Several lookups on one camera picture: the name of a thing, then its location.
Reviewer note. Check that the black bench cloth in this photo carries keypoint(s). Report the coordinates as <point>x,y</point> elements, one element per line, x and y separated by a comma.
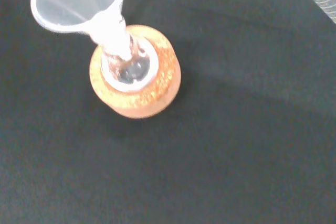
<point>210,155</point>

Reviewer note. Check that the clear round-bottom glass flask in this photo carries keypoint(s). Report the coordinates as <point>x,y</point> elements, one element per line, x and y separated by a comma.
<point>132,73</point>

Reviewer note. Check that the translucent plastic funnel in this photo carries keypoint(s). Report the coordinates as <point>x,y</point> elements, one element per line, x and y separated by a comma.
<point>65,1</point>

